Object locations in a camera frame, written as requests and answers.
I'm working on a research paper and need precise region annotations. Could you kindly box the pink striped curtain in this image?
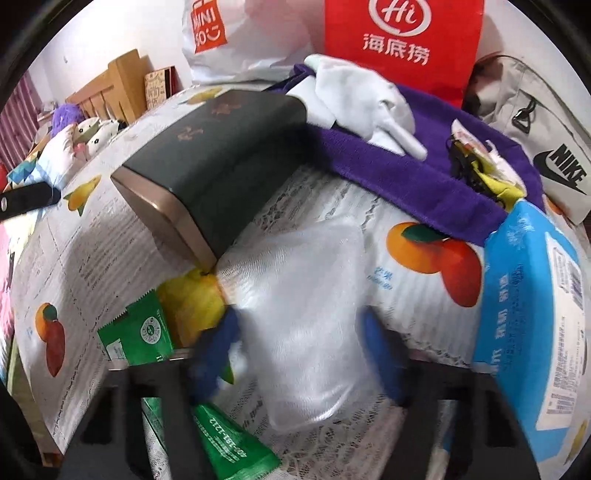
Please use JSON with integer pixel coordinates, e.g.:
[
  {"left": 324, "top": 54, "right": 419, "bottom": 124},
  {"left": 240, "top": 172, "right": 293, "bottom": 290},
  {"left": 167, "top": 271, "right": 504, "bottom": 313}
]
[{"left": 0, "top": 74, "right": 43, "bottom": 160}]

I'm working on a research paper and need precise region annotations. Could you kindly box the white spotted plush toy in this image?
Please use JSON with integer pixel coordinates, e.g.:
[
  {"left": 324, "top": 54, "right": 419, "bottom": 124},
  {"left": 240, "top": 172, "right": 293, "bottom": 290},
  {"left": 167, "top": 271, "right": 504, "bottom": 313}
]
[{"left": 71, "top": 115, "right": 124, "bottom": 163}]

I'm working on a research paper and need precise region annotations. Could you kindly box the white glove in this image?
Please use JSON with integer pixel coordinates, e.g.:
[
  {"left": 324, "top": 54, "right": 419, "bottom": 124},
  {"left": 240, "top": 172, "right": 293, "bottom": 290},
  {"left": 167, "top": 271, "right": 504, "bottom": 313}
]
[{"left": 286, "top": 54, "right": 428, "bottom": 162}]

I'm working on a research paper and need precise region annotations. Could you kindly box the purple fluffy plush toy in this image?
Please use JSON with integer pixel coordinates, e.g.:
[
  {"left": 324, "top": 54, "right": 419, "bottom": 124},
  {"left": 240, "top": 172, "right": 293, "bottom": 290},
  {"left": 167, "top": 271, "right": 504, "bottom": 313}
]
[{"left": 50, "top": 102, "right": 85, "bottom": 138}]

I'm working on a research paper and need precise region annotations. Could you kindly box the white plastic shopping bag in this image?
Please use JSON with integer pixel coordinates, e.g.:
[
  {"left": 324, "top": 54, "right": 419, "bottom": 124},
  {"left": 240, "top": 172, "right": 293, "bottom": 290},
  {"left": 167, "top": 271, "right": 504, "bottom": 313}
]
[{"left": 181, "top": 0, "right": 327, "bottom": 86}]

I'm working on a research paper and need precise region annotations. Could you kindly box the small clear wrapped packet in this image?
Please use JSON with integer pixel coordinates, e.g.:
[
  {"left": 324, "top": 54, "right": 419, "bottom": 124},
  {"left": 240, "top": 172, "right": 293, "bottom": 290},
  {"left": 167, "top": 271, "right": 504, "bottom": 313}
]
[{"left": 450, "top": 119, "right": 514, "bottom": 185}]

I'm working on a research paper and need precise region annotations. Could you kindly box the red paper shopping bag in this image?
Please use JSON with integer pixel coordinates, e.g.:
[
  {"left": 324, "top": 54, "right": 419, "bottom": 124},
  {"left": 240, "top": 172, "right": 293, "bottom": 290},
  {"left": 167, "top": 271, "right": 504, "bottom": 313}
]
[{"left": 323, "top": 0, "right": 485, "bottom": 110}]

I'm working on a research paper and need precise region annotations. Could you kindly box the small brown patterned box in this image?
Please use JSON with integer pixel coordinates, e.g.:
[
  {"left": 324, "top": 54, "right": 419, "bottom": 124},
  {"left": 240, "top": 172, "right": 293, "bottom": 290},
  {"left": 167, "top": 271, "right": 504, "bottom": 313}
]
[{"left": 143, "top": 66, "right": 179, "bottom": 111}]

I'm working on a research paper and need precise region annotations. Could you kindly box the dark green box gold rim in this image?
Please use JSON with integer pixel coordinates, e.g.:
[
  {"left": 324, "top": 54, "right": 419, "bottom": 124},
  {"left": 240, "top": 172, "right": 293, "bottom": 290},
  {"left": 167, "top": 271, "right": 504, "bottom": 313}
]
[{"left": 111, "top": 89, "right": 308, "bottom": 271}]

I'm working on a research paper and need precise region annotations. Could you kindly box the blue tissue packet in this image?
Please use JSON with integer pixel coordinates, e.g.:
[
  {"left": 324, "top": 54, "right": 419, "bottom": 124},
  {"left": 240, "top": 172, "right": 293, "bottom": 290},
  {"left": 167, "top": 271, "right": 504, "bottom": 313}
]
[{"left": 470, "top": 198, "right": 591, "bottom": 465}]

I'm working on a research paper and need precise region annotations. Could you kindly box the green sachet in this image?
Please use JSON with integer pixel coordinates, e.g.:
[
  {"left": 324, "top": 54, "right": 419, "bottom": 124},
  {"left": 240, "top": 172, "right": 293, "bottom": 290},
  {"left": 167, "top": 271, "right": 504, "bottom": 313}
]
[
  {"left": 142, "top": 396, "right": 283, "bottom": 480},
  {"left": 96, "top": 290, "right": 175, "bottom": 366}
]

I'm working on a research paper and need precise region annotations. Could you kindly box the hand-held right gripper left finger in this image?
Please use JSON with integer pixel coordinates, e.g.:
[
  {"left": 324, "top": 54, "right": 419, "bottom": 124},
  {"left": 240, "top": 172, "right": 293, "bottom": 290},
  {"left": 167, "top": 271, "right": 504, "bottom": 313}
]
[{"left": 60, "top": 307, "right": 242, "bottom": 480}]

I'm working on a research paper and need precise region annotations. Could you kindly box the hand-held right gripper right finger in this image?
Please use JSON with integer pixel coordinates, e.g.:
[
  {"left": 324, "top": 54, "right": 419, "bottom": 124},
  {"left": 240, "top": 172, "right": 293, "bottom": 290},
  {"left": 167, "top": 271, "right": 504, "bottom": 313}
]
[{"left": 363, "top": 309, "right": 541, "bottom": 480}]

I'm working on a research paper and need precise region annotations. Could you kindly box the wooden headboard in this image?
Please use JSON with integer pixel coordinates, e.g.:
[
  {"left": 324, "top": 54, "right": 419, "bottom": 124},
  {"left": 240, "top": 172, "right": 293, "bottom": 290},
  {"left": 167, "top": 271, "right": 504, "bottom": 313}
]
[{"left": 65, "top": 48, "right": 154, "bottom": 123}]

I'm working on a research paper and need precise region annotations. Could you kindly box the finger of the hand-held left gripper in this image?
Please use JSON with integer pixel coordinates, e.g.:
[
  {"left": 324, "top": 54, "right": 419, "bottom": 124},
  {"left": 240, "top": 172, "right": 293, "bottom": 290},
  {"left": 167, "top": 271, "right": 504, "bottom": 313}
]
[{"left": 0, "top": 182, "right": 62, "bottom": 221}]

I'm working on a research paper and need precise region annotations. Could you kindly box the fruit print tablecloth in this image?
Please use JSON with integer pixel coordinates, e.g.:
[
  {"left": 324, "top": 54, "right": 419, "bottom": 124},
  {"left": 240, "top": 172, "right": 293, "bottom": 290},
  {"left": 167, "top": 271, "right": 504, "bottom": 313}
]
[{"left": 8, "top": 83, "right": 591, "bottom": 480}]

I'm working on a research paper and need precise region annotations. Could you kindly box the grey fabric bag black logo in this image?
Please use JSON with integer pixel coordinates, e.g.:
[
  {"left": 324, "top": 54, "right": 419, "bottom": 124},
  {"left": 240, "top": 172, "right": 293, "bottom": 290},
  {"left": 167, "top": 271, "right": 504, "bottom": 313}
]
[{"left": 464, "top": 54, "right": 591, "bottom": 227}]

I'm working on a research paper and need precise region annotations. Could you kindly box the purple towel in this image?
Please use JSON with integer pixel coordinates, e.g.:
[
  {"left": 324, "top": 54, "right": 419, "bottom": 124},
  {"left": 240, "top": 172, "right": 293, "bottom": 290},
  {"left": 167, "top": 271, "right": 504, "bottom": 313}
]
[{"left": 257, "top": 62, "right": 546, "bottom": 248}]

